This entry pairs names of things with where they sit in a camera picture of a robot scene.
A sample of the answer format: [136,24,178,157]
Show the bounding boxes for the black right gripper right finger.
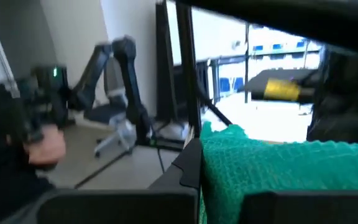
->
[239,190,358,224]

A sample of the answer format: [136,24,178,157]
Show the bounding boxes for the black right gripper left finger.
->
[37,138,202,224]

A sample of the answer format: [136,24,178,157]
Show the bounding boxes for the teal elastic bandage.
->
[198,121,358,224]

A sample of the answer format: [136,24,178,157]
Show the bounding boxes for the yellow tag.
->
[264,78,301,101]

